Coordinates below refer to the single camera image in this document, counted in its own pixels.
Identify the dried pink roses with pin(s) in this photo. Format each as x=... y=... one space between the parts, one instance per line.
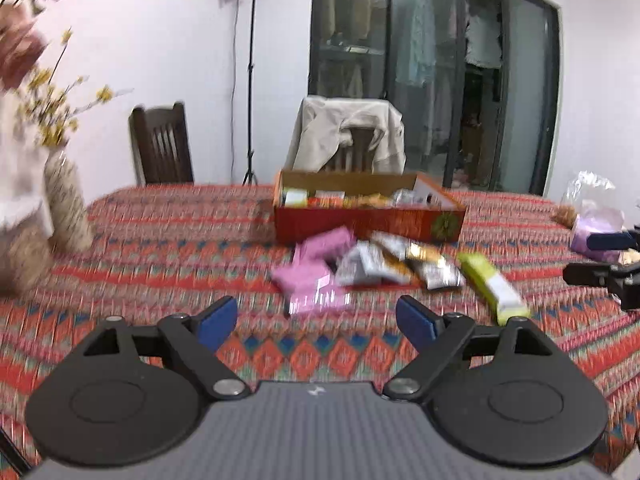
x=20 y=55

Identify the yellow flower sprigs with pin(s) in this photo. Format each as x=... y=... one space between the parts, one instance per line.
x=50 y=132

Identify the clear plastic bag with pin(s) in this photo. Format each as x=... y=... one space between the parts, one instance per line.
x=590 y=185

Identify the beige jacket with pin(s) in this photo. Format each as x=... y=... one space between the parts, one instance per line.
x=320 y=135

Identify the red cardboard box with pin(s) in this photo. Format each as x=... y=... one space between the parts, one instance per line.
x=350 y=222

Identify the purple tissue pack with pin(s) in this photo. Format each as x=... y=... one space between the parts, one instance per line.
x=600 y=220

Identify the hanging light blue shirt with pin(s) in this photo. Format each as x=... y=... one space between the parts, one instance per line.
x=415 y=35

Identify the hanging white shirt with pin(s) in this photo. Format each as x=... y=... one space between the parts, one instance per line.
x=482 y=35

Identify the red patterned tablecloth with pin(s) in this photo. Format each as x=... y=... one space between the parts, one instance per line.
x=150 y=260

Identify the dark wooden chair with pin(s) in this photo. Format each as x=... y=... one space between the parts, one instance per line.
x=160 y=145
x=360 y=145

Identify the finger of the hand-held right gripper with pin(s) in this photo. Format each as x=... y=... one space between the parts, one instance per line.
x=585 y=274
x=607 y=241

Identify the black sliding glass door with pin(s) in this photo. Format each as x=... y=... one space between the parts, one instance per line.
x=525 y=85

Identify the long green snack packet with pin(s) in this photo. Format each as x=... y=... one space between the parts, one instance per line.
x=492 y=287

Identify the pile of assorted snack packets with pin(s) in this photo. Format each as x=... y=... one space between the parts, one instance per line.
x=365 y=265

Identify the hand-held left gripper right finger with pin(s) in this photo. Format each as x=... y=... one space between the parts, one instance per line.
x=417 y=324

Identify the small floral vase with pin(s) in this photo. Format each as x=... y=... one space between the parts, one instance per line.
x=67 y=205

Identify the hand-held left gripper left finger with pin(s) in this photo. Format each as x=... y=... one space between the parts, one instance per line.
x=217 y=324

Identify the large pink ceramic vase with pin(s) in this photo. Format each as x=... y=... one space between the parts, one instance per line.
x=20 y=185

